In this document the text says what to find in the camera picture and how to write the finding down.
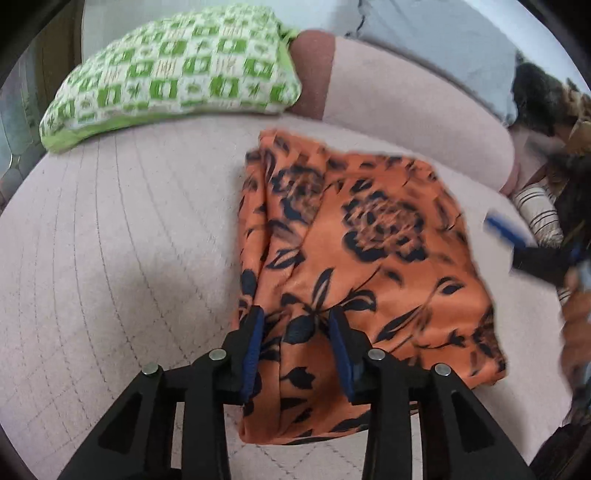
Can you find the pink quilted bolster cushion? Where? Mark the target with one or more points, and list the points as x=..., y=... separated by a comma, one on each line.
x=353, y=85

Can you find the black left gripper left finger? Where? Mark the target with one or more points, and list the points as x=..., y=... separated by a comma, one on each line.
x=169, y=424

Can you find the green white patterned pillow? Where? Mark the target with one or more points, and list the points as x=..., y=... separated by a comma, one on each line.
x=221, y=59

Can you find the grey blue pillow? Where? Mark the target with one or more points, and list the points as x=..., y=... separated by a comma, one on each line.
x=453, y=40

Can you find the person's right hand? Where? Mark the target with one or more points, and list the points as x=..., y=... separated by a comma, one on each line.
x=576, y=329

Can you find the brown patterned fabric heap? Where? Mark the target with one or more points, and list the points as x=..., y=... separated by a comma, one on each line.
x=560, y=110

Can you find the orange black floral garment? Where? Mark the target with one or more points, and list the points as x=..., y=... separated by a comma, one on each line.
x=378, y=236

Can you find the striped beige blanket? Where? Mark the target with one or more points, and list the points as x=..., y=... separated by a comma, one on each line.
x=536, y=205

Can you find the pink quilted mattress cover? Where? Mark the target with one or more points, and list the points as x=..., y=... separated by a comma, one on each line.
x=122, y=251

